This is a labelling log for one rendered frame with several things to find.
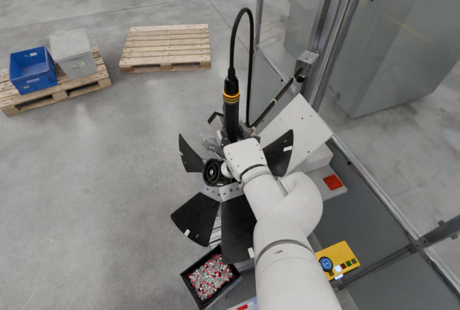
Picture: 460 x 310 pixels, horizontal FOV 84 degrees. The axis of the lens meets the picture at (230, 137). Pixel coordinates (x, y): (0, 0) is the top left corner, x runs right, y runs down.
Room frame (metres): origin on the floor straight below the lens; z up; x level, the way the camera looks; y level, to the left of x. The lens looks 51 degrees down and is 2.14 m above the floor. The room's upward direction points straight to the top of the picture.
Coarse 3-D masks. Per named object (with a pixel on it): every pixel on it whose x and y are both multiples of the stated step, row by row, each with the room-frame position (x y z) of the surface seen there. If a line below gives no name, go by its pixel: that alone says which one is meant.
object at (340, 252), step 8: (344, 240) 0.33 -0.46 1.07; (328, 248) 0.30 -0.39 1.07; (336, 248) 0.30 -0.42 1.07; (344, 248) 0.30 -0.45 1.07; (320, 256) 0.27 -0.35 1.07; (328, 256) 0.27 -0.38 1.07; (336, 256) 0.27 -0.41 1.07; (344, 256) 0.27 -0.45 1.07; (352, 256) 0.27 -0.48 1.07; (320, 264) 0.25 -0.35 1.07; (336, 264) 0.25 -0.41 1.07; (352, 264) 0.25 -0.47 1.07; (328, 272) 0.22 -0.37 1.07; (336, 272) 0.22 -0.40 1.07; (344, 272) 0.22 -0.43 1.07
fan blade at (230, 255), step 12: (228, 204) 0.44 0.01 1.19; (240, 204) 0.44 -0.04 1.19; (228, 216) 0.39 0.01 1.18; (240, 216) 0.39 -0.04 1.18; (252, 216) 0.39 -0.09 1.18; (228, 228) 0.35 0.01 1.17; (240, 228) 0.35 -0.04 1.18; (252, 228) 0.35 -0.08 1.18; (228, 240) 0.31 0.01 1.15; (240, 240) 0.30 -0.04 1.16; (252, 240) 0.30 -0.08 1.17; (228, 252) 0.27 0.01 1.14; (240, 252) 0.27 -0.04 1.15
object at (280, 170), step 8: (288, 136) 0.60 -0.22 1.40; (272, 144) 0.60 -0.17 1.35; (280, 144) 0.58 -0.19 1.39; (288, 144) 0.56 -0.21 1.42; (264, 152) 0.58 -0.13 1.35; (272, 152) 0.55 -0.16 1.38; (280, 152) 0.53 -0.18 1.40; (288, 152) 0.52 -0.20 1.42; (272, 160) 0.51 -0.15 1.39; (280, 160) 0.49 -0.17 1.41; (288, 160) 0.48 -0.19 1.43; (272, 168) 0.47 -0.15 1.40; (280, 168) 0.46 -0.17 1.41; (280, 176) 0.43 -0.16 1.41
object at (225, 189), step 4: (232, 184) 0.52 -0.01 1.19; (236, 184) 0.52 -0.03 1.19; (220, 188) 0.50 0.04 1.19; (224, 188) 0.51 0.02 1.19; (228, 188) 0.51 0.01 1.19; (232, 188) 0.51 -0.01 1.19; (236, 188) 0.51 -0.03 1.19; (220, 192) 0.49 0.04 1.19; (224, 192) 0.49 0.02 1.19; (228, 192) 0.49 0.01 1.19; (232, 192) 0.49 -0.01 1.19; (236, 192) 0.49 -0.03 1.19; (240, 192) 0.49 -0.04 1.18; (224, 196) 0.47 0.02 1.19; (228, 196) 0.47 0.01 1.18; (232, 196) 0.47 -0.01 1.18; (236, 196) 0.47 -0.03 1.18; (224, 200) 0.46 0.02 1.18
